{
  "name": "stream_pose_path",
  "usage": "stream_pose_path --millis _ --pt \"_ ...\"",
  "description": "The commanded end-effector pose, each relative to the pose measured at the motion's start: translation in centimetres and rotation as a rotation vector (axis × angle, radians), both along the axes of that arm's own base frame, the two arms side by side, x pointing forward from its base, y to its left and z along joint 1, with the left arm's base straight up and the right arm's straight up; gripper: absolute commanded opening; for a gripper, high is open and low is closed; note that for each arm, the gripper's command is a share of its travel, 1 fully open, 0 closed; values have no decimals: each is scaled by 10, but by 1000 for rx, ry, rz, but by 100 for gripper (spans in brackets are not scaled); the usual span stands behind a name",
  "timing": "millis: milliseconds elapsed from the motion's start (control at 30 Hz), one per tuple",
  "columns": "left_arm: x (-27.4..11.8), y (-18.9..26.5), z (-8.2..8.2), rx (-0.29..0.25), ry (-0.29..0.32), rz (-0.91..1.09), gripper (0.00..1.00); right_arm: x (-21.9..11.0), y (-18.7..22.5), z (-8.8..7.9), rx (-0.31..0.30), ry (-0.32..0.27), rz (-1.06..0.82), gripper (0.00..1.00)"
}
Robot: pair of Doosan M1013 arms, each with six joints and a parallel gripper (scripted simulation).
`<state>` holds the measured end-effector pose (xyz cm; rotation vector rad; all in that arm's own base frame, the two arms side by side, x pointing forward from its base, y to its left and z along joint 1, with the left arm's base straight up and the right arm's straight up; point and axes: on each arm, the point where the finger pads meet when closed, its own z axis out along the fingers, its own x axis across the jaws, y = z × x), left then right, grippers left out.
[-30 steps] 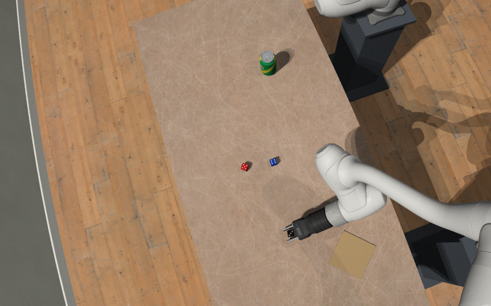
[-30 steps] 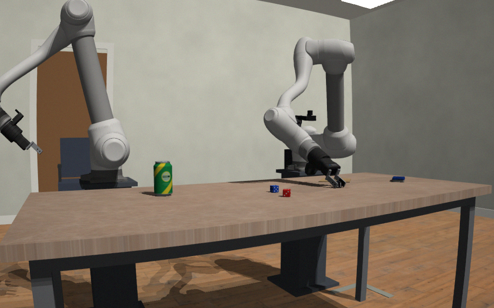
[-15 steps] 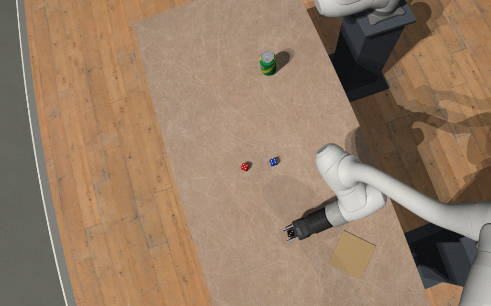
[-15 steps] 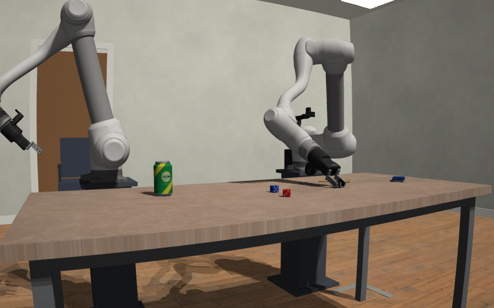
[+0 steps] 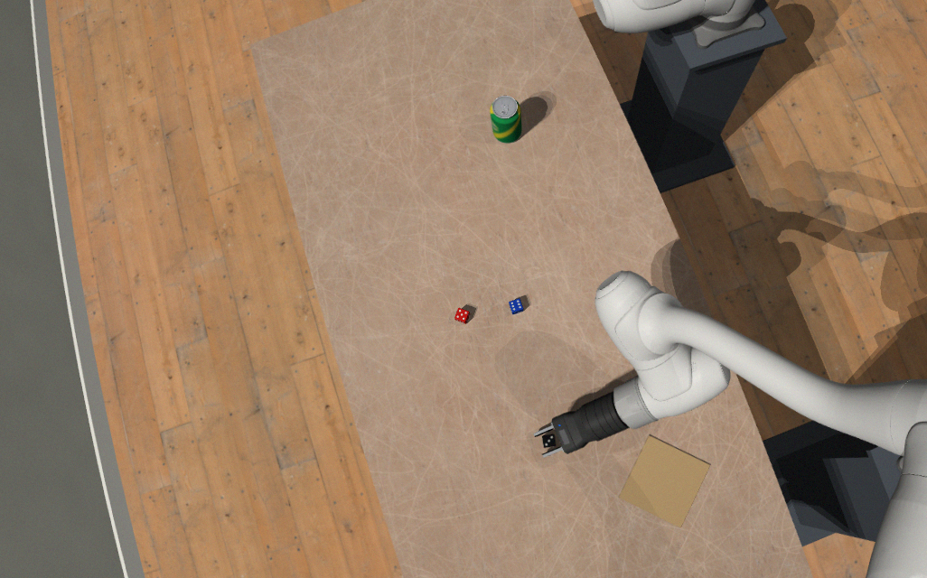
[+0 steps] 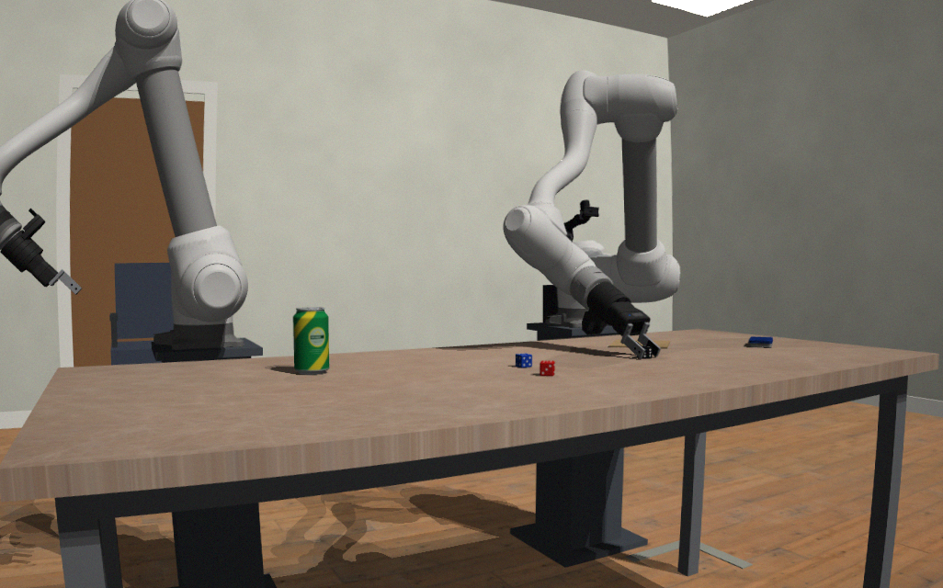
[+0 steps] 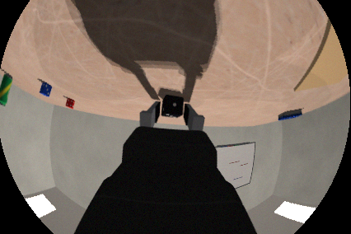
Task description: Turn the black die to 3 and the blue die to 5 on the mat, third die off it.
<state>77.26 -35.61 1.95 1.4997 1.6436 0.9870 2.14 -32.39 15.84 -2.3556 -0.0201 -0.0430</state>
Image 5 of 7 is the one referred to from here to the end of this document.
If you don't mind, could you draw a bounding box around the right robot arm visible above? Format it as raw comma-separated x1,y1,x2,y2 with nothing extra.
593,0,764,49

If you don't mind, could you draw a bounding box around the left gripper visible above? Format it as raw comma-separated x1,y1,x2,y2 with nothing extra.
534,376,659,458

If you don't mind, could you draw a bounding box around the tan square mat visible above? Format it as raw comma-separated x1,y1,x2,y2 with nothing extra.
619,436,710,528

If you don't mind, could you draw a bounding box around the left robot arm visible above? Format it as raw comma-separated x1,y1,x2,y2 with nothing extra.
595,271,927,578

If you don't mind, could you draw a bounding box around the green soda can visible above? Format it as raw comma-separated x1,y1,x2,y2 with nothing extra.
490,96,522,144

